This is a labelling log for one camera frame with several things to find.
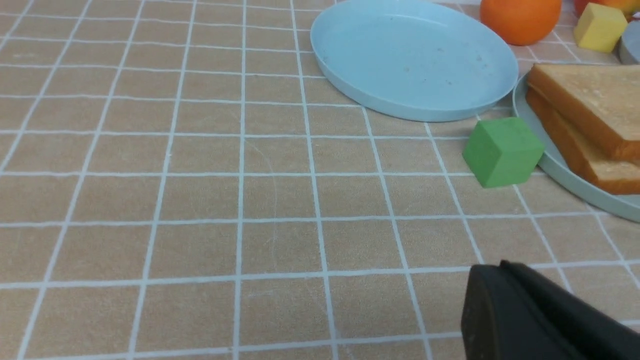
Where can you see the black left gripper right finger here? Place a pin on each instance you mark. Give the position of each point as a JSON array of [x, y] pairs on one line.
[[594, 334]]

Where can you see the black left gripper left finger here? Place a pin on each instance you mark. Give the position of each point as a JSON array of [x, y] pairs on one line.
[[501, 322]]

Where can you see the toast slice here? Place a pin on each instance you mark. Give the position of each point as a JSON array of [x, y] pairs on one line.
[[600, 100], [582, 157]]

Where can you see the green foam cube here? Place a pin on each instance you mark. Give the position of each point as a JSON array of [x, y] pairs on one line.
[[502, 152]]

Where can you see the green centre plate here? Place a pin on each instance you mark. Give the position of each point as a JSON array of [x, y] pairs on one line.
[[553, 164]]

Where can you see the light blue left plate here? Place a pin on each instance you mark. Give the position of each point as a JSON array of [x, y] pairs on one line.
[[413, 59]]

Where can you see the grey-blue right plate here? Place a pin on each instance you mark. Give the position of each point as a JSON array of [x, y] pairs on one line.
[[629, 44]]

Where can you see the orange fruit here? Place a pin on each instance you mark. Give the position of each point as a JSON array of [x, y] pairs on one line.
[[520, 22]]

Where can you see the yellow foam cube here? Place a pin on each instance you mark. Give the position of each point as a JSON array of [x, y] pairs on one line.
[[599, 28]]

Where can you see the red yellow apple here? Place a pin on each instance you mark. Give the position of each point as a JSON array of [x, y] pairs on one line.
[[628, 7]]

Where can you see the checked peach tablecloth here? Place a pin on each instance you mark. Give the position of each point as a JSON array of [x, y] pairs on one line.
[[180, 182]]

